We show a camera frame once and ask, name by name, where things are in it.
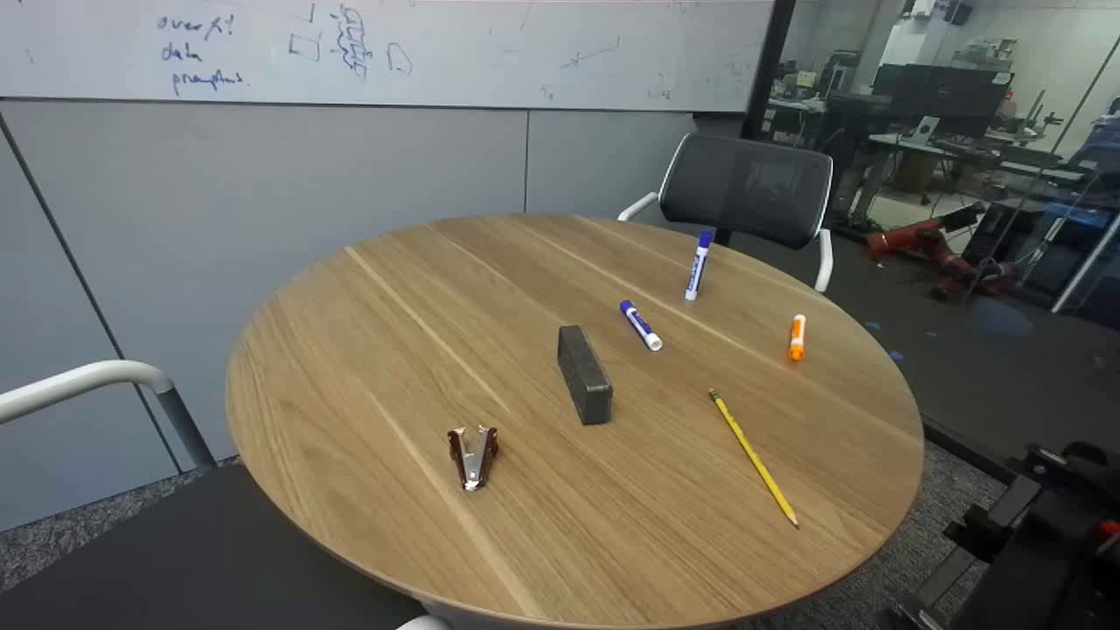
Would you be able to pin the grey mesh office chair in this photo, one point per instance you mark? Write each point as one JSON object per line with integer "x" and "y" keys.
{"x": 754, "y": 188}

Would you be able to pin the yellow pencil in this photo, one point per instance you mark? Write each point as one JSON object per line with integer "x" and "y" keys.
{"x": 754, "y": 460}

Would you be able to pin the dark grey whiteboard eraser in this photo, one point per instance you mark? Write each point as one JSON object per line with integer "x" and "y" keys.
{"x": 587, "y": 378}

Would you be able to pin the blue white marker far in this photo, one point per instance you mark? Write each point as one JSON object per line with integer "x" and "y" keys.
{"x": 706, "y": 241}

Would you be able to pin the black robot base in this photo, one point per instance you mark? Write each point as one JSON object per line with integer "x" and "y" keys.
{"x": 1041, "y": 558}

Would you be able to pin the orange marker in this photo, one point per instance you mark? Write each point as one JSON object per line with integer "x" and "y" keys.
{"x": 795, "y": 337}

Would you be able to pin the red machine on floor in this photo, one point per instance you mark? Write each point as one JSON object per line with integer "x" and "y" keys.
{"x": 930, "y": 241}

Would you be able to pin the purple white marker lying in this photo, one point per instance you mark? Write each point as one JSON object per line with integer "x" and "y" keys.
{"x": 635, "y": 320}

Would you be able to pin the white wall whiteboard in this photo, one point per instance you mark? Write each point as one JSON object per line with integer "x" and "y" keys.
{"x": 454, "y": 53}

